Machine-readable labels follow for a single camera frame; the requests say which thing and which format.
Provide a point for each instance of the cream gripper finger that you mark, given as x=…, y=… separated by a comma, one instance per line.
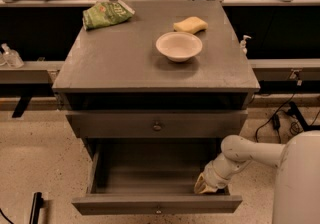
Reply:
x=201, y=186
x=210, y=191

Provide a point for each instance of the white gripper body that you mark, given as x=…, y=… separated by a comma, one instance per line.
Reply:
x=212, y=176

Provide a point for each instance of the grey drawer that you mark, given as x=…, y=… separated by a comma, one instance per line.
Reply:
x=151, y=176
x=156, y=124

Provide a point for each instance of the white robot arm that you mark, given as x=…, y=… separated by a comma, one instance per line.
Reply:
x=297, y=182

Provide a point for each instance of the grey top drawer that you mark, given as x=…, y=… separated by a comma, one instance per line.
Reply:
x=156, y=124

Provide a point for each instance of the grey drawer cabinet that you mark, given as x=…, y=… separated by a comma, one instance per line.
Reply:
x=119, y=68

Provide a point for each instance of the black stand leg right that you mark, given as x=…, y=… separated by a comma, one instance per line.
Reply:
x=294, y=111

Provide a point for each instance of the white pump bottle right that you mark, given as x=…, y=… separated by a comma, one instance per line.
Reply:
x=243, y=43

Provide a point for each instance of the white bowl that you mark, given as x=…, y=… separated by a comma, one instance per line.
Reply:
x=179, y=46

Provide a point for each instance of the yellow sponge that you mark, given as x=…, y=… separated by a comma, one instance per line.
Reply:
x=190, y=25

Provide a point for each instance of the black bar bottom left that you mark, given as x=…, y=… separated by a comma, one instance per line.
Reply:
x=37, y=204

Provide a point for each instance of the green chip bag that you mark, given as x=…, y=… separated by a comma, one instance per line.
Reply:
x=105, y=14

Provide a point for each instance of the clear sanitizer bottle left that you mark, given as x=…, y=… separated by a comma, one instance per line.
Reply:
x=12, y=57

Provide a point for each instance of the black power cable floor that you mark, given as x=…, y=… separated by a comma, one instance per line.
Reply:
x=274, y=118

